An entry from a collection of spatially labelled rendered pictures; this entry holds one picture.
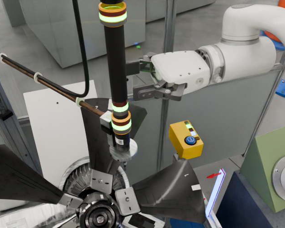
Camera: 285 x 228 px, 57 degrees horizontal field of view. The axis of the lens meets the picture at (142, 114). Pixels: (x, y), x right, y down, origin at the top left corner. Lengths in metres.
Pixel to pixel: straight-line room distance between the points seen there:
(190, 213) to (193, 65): 0.54
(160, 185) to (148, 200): 0.07
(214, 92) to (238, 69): 1.20
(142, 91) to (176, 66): 0.09
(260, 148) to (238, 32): 0.69
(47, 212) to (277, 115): 2.66
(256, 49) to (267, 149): 0.66
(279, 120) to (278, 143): 1.91
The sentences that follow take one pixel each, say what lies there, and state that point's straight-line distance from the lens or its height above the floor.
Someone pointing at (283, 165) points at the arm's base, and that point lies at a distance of 1.25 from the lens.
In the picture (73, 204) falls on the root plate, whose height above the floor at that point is 1.21.
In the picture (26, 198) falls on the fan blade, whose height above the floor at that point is 1.23.
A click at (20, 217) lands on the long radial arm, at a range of 1.01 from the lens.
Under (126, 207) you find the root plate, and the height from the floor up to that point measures 1.19.
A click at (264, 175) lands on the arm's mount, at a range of 1.21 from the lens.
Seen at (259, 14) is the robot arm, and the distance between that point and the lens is 0.56.
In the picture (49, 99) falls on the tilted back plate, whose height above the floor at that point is 1.33.
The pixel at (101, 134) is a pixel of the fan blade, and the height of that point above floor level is 1.36.
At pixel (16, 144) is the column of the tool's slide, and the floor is 0.99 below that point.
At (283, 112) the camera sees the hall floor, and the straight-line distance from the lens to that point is 3.26.
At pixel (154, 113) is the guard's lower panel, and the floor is 0.83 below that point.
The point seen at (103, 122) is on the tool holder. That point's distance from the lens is 0.62.
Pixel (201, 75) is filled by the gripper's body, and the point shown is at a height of 1.67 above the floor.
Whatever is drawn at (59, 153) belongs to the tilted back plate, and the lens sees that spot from 1.06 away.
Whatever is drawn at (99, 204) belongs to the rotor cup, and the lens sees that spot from 0.82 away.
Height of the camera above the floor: 1.97
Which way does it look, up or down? 44 degrees down
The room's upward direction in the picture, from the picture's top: straight up
